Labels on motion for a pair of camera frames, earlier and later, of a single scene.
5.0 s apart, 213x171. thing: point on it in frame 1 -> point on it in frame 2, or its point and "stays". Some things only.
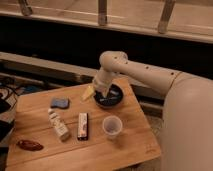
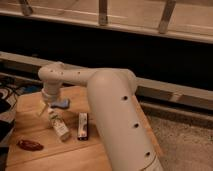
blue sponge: (60, 102) stays
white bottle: (58, 124) stays
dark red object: (28, 145) stays
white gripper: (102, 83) -> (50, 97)
